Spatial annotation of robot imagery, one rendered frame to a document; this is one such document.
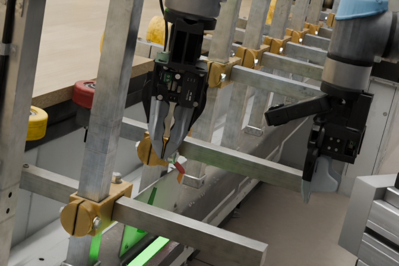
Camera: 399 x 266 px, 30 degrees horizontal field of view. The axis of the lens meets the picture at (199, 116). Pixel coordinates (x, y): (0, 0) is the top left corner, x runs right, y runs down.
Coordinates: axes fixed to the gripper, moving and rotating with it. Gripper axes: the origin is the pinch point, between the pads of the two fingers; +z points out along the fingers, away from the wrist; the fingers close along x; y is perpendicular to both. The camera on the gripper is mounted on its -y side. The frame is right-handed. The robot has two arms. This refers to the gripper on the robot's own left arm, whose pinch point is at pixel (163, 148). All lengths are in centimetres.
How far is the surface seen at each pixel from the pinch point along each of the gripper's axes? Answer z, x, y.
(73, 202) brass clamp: 9.0, -11.1, 4.0
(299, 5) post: -13, 33, -115
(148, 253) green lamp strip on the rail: 21.5, 1.1, -9.6
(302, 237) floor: 92, 70, -192
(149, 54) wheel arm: -2, -6, -54
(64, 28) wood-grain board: 2, -28, -84
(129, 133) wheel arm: 7.5, -6.0, -27.4
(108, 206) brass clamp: 9.9, -6.2, 1.3
